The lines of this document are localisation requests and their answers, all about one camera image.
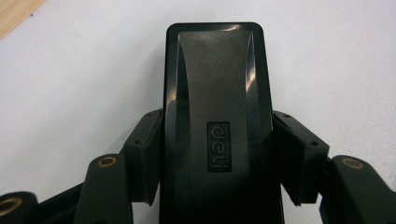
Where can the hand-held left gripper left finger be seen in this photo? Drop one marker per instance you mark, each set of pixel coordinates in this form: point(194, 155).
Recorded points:
point(141, 149)

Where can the wooden table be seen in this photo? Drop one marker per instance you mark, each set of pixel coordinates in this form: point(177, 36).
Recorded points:
point(14, 12)

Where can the black whiteboard eraser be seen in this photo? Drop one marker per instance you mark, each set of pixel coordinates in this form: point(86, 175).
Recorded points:
point(218, 93)

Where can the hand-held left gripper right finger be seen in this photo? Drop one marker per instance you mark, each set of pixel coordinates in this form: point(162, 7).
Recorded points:
point(300, 155)

